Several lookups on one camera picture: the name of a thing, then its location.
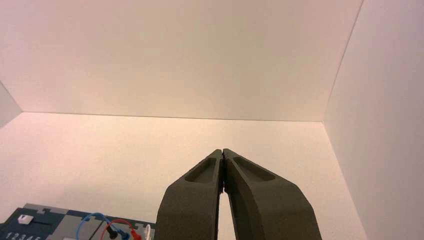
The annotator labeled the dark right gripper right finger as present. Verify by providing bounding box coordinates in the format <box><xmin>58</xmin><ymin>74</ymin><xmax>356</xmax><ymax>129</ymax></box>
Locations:
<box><xmin>222</xmin><ymin>148</ymin><xmax>323</xmax><ymax>240</ymax></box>

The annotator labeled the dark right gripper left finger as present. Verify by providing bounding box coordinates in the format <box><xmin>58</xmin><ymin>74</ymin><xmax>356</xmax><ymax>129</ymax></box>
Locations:
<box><xmin>154</xmin><ymin>149</ymin><xmax>223</xmax><ymax>240</ymax></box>

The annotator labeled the blue and grey control box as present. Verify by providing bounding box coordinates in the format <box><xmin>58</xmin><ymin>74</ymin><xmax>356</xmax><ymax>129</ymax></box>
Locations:
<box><xmin>0</xmin><ymin>203</ymin><xmax>157</xmax><ymax>240</ymax></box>

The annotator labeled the red jumper cable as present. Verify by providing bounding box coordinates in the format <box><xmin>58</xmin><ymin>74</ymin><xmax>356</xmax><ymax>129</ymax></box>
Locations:
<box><xmin>99</xmin><ymin>218</ymin><xmax>143</xmax><ymax>240</ymax></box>

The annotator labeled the black jumper cable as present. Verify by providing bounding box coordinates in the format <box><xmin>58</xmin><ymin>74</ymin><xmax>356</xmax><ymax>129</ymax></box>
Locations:
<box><xmin>90</xmin><ymin>222</ymin><xmax>119</xmax><ymax>240</ymax></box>

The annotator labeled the blue jumper cable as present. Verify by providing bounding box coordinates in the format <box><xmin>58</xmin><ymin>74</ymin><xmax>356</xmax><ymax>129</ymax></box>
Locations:
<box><xmin>75</xmin><ymin>212</ymin><xmax>131</xmax><ymax>240</ymax></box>

